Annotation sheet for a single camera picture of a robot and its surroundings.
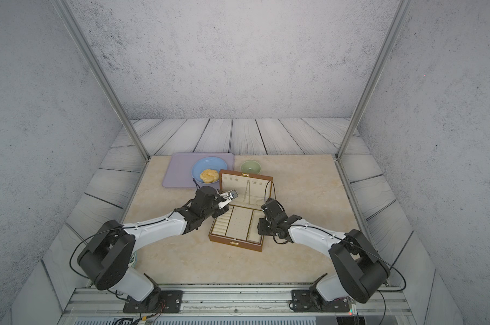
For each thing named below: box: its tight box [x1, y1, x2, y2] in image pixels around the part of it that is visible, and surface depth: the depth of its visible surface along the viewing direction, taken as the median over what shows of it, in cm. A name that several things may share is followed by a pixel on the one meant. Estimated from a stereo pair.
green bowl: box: [240, 160, 262, 175], surface depth 113 cm
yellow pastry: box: [199, 169, 219, 184], surface depth 110 cm
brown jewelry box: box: [208, 169, 273, 253], surface depth 89 cm
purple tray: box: [162, 153, 235, 188], surface depth 118 cm
